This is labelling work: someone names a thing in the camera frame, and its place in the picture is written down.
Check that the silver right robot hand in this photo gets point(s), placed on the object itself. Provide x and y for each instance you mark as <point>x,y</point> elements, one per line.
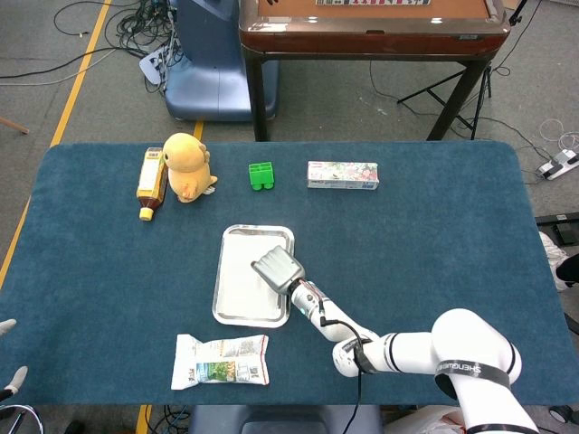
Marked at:
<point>280,269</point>

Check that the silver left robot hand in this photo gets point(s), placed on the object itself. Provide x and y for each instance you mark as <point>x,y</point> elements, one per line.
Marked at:
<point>18,377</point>

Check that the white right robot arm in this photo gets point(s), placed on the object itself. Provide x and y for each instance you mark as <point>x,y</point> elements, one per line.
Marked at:
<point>407,357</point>

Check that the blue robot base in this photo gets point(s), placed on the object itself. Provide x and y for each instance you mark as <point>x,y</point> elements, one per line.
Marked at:
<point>208,77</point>

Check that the stainless steel tray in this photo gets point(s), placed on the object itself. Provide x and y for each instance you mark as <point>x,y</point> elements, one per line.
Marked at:
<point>251,323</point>

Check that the green plastic building block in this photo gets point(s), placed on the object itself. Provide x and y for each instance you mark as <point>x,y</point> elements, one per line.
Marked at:
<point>261,174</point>

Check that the white printed snack bag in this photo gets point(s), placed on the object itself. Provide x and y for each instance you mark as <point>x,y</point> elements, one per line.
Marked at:
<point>221,364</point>

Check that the floral toothpaste box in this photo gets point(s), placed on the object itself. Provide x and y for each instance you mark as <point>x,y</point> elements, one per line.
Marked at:
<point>344,175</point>

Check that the yellow plush toy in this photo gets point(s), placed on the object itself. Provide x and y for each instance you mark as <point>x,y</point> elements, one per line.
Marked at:
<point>187,167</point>

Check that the blue felt table cover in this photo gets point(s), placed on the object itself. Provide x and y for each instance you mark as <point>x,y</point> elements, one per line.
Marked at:
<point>113,271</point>

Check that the grey-blue robot chest base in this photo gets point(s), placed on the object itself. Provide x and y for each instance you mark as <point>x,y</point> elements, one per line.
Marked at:
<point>280,420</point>

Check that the tea bottle with yellow cap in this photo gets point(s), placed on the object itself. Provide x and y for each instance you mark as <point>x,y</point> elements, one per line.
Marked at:
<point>151,181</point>

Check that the white power strip with plugs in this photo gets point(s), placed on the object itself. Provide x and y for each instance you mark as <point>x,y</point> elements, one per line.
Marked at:
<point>156,63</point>

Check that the brown mahjong table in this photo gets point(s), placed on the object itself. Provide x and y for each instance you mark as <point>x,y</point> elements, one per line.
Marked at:
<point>375,38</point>

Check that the wooden stick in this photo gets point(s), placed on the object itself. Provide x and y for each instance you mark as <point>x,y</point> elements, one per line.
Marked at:
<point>13,125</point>

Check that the black tripod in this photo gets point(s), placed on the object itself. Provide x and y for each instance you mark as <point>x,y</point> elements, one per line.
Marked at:
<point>480,106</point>

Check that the white shoe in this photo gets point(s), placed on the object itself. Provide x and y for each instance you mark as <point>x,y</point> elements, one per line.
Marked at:
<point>552,253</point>

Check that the face-up mahjong tile row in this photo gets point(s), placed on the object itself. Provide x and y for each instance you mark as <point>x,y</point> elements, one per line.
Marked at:
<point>371,2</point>

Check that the black floor plate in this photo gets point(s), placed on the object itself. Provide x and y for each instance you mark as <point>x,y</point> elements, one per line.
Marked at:
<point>561,226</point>

